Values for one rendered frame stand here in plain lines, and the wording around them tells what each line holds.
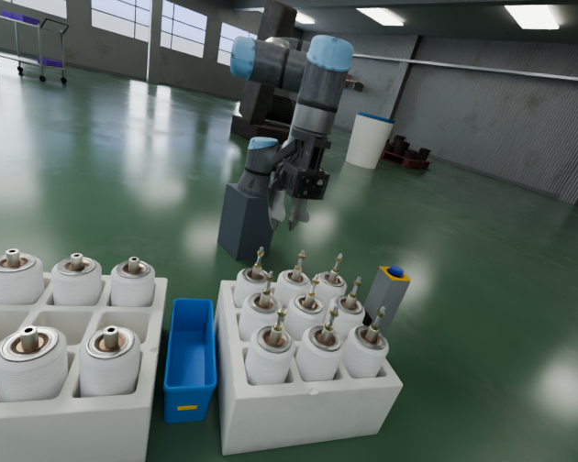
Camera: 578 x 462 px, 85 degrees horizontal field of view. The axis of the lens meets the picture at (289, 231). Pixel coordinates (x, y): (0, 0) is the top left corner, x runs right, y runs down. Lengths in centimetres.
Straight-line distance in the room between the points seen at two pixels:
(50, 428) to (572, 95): 966
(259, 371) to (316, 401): 14
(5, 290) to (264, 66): 70
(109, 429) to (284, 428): 34
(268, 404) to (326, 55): 65
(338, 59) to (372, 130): 418
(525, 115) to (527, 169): 128
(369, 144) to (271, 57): 414
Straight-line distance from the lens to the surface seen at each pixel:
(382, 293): 98
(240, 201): 134
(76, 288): 85
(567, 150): 947
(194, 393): 78
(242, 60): 69
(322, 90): 58
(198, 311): 100
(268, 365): 68
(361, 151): 479
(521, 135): 968
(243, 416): 73
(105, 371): 65
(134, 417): 69
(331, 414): 82
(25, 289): 89
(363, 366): 79
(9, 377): 68
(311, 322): 80
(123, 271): 84
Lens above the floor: 72
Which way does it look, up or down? 23 degrees down
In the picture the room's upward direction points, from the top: 15 degrees clockwise
